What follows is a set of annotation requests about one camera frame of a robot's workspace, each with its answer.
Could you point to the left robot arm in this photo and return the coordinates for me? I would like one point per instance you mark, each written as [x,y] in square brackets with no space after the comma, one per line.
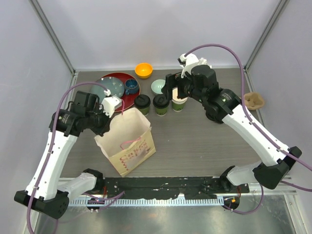
[56,151]

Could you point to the pink paper bag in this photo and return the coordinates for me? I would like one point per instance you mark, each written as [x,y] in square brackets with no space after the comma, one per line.
[129,141]

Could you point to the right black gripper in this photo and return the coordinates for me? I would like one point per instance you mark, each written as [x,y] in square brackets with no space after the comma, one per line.
[170,81]

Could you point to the large blue-grey plate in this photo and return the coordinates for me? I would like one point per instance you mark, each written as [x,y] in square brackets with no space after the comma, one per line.
[114,84]

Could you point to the dark blue ceramic cup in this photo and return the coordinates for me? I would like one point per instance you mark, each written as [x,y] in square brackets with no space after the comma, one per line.
[131,87]

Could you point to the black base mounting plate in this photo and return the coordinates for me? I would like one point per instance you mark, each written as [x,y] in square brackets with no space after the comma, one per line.
[164,188]

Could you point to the orange bowl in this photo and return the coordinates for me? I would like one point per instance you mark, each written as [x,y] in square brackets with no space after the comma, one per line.
[144,70]

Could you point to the aluminium front rail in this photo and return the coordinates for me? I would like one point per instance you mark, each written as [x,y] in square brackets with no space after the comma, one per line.
[229,200]

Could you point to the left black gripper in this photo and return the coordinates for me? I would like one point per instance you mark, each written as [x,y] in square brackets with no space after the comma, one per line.
[106,126]

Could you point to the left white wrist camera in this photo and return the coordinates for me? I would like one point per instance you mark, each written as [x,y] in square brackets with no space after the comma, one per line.
[110,103]

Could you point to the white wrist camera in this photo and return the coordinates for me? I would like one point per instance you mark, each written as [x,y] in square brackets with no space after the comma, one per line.
[188,62]
[110,103]

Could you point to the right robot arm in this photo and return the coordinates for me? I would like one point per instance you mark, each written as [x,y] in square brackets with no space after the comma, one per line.
[224,106]

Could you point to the green paper cup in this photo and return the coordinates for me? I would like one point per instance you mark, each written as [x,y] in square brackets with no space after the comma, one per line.
[145,111]
[161,111]

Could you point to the red round tray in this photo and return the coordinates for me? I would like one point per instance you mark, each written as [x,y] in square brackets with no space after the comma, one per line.
[128,99]

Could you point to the black coffee cup lid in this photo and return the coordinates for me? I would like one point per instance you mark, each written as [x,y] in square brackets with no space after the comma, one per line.
[142,102]

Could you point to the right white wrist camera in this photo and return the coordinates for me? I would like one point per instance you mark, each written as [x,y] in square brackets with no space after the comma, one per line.
[188,62]

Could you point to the light green bowl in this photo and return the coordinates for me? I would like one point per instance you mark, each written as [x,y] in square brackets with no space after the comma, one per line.
[157,86]

